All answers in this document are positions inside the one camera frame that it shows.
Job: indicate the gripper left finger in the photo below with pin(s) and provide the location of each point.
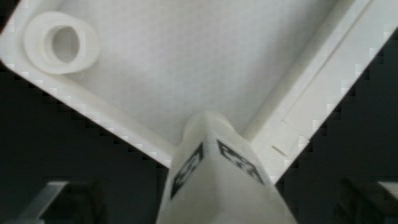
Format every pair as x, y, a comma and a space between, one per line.
62, 204

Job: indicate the white desk top tray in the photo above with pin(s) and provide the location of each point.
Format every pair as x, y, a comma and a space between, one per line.
258, 58

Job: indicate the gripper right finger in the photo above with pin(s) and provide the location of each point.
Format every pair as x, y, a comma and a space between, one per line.
368, 202

